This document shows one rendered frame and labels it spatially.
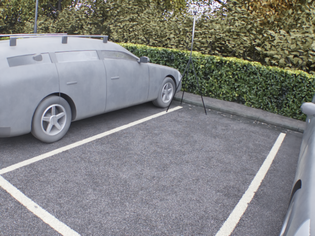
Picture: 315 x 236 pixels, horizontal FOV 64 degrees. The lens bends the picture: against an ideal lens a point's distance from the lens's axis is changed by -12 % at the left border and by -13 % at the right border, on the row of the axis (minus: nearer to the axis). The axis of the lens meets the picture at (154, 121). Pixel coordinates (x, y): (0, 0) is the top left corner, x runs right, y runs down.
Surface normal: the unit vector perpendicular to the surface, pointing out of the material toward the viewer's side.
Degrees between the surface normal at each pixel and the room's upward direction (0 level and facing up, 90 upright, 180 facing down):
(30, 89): 83
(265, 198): 0
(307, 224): 55
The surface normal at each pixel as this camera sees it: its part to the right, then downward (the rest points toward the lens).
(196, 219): 0.09, -0.95
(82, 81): 0.82, 0.13
